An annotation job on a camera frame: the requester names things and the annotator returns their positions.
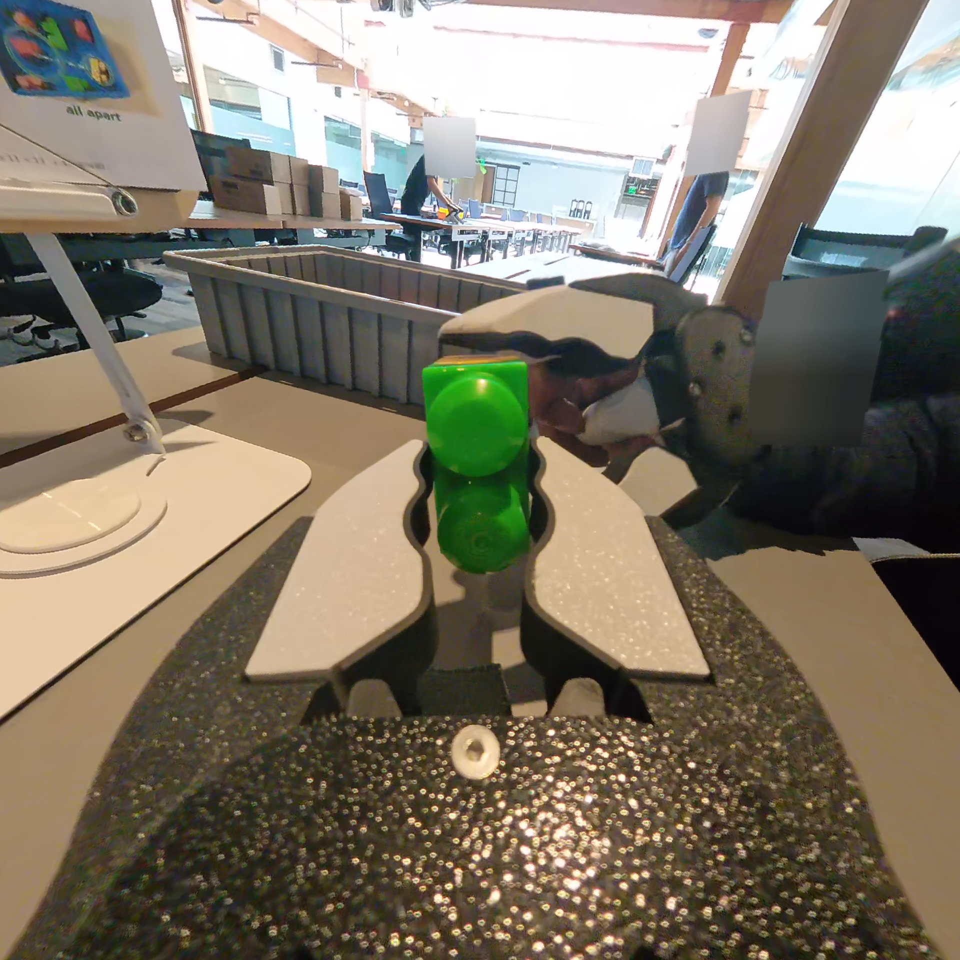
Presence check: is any stack of cardboard boxes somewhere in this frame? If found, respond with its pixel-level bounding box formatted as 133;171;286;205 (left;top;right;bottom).
210;146;366;222

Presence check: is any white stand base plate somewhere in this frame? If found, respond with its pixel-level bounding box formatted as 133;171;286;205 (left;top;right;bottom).
0;416;312;721

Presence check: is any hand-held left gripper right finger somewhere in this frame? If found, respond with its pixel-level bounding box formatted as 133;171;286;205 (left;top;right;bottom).
519;437;712;717

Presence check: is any green two-stud toy block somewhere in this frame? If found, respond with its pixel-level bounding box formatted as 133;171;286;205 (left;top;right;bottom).
421;360;535;575

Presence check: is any white ledge bar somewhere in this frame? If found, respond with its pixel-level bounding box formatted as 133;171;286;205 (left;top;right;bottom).
0;183;141;220

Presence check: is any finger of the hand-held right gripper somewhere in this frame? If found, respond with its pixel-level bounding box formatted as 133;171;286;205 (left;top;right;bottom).
438;287;660;357
579;373;665;445

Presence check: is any black mesh office chair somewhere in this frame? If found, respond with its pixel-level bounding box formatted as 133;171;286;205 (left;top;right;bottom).
782;221;950;285

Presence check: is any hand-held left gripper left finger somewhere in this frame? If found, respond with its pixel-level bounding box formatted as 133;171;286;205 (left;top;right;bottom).
245;440;438;717

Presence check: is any grey plastic bin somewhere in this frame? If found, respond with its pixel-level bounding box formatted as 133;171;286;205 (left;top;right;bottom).
163;243;541;410

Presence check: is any wooden post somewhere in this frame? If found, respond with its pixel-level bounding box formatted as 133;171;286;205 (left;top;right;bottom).
718;0;933;318

